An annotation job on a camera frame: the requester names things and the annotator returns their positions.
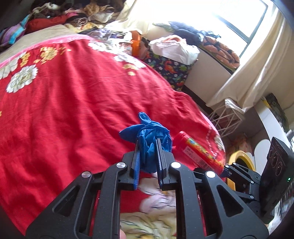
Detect red colourful candy tube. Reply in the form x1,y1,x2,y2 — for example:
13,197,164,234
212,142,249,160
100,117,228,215
173,131,224,176

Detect blue glove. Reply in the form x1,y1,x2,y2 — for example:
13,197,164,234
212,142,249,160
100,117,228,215
119,112,172,174

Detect yellow rimmed black trash bin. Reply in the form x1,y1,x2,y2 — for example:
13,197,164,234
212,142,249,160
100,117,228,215
224,150,256,194

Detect left hand painted nails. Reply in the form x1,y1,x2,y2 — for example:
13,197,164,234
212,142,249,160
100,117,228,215
120,230,127,239

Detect white round chair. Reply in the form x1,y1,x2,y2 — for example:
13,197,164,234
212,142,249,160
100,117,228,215
254,139,271,175

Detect cardboard box under desk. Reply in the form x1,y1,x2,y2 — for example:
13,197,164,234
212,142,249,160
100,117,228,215
227,133,253,156

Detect white vanity desk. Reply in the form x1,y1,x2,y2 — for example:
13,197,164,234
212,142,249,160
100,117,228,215
254,100,293,150

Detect dark bag on desk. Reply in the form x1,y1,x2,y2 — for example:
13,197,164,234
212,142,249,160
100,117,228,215
262,93,290,132

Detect red floral bed blanket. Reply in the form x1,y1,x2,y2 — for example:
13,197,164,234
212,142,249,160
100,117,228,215
1,35,225,233

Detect right cream curtain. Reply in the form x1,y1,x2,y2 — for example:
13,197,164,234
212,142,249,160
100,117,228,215
206,9,293,112

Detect cream curtain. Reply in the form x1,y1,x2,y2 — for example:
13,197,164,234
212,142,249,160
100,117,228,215
103,0,157,35
206,9,293,112

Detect dinosaur print laundry basket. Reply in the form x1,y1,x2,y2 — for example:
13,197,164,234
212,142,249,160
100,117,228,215
143,47,198,91

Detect orange patterned folded blanket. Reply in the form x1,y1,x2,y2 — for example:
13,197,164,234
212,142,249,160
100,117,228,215
201,36,240,70

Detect white bag in basket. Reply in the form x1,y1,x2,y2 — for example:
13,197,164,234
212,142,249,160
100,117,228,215
148,35,200,65

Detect orange plastic bag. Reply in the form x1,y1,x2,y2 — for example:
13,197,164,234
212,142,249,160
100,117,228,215
131,30,141,57

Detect dark blue clothes on sill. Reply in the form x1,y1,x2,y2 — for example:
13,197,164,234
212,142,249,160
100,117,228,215
169,21,221,45

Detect striped purple cloth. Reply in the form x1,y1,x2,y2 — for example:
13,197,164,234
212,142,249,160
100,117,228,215
1,15,30,49

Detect pile of dark clothes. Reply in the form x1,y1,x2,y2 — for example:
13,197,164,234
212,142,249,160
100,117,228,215
25,0,125,34

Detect left cream curtain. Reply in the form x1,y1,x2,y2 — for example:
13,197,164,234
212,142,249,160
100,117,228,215
103,0,157,35

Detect white wire side table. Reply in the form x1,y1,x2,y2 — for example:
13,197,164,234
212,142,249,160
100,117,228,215
208,98,245,137

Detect window frame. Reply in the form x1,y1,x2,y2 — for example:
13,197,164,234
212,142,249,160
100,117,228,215
216,0,268,56

